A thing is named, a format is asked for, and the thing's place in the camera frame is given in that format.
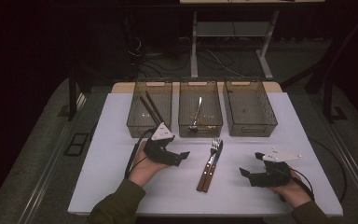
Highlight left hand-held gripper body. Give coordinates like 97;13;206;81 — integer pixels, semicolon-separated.
143;121;185;167

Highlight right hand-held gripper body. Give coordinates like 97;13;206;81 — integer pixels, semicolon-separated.
248;147;303;189

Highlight translucent grey plastic bin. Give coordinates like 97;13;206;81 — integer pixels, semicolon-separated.
177;77;224;139
222;77;279;138
126;77;173;139

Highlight metal spoon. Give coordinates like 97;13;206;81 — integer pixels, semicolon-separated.
188;96;203;133

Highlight person's left hand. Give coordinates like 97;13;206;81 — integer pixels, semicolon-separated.
127;141;171;189

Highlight person's right hand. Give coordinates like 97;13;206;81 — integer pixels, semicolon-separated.
268;170;313;209

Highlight white table cover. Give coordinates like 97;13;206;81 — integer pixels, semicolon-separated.
67;91;344;217

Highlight black metal stand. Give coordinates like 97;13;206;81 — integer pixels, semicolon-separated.
304;12;358;124

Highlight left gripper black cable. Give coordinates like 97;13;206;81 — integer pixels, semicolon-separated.
124;128;157;180

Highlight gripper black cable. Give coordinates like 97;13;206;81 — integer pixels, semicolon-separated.
287;167;315;202
124;128;157;180

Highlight fork with wooden handle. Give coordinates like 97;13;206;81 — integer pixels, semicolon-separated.
196;137;222;193

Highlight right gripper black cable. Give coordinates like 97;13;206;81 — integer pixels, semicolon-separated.
287;167;315;202

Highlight thin black cable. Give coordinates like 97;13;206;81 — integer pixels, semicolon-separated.
310;136;349;203

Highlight metal floor rail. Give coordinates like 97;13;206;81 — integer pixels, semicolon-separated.
325;120;358;216
17;92;87;224

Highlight tangle of black cables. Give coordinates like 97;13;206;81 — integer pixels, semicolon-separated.
127;34;246;78

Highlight white metal desk frame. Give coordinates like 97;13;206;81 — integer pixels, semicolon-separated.
179;0;326;81

